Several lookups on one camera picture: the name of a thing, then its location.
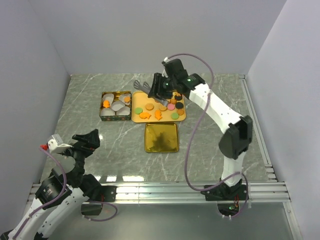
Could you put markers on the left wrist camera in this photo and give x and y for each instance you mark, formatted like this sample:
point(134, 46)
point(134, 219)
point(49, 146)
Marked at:
point(55, 145)

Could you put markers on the pink round cookie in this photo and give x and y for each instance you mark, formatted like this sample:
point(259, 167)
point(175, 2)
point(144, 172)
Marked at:
point(171, 107)

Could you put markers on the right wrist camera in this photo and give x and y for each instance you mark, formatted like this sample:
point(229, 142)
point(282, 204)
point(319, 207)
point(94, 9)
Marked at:
point(166, 62)

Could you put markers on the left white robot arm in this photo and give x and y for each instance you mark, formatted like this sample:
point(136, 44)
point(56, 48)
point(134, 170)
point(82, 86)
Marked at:
point(66, 188)

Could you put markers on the orange fish cookie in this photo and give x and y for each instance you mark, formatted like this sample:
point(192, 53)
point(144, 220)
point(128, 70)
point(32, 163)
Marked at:
point(158, 114)
point(144, 115)
point(106, 104)

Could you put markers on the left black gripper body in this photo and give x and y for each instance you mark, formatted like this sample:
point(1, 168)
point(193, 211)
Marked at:
point(86, 149)

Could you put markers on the brown round cookie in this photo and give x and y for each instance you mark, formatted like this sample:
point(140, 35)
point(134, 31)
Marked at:
point(149, 106)

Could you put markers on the green round cookie right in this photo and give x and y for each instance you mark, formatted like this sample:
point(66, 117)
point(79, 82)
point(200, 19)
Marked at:
point(174, 116)

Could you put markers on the green round cookie left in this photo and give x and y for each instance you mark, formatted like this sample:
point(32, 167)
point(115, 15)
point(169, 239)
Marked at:
point(138, 110)

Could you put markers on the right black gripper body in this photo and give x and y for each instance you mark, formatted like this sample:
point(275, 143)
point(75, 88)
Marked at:
point(166, 86)

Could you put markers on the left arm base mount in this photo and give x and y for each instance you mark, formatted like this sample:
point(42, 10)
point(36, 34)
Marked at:
point(107, 193)

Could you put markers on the orange flower cookie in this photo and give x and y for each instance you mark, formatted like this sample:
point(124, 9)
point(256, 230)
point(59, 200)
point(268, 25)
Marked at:
point(127, 100)

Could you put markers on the metal tongs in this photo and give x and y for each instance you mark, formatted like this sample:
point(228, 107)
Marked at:
point(145, 87)

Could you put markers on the brown cookie right edge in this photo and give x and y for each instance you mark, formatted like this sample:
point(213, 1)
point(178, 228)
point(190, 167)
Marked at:
point(180, 112)

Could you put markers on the yellow serving tray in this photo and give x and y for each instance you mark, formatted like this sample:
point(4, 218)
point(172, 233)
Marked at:
point(140, 99)

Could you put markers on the green round cookie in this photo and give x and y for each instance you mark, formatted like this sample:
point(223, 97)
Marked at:
point(174, 116)
point(138, 110)

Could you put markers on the aluminium rail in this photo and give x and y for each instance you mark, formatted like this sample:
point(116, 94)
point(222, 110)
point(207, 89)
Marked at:
point(181, 193)

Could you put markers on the green square cookie tin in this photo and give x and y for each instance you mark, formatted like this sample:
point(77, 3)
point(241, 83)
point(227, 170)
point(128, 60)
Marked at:
point(119, 111)

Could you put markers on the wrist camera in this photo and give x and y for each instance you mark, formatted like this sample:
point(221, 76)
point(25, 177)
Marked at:
point(55, 145)
point(166, 62)

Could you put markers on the gold tin lid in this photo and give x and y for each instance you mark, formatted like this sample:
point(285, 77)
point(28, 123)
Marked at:
point(161, 137)

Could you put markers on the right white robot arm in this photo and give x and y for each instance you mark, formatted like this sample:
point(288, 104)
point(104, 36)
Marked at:
point(237, 130)

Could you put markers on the black round cookie lower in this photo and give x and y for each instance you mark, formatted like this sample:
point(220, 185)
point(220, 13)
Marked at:
point(179, 105)

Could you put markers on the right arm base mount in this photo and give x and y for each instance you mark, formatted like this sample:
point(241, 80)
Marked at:
point(230, 198)

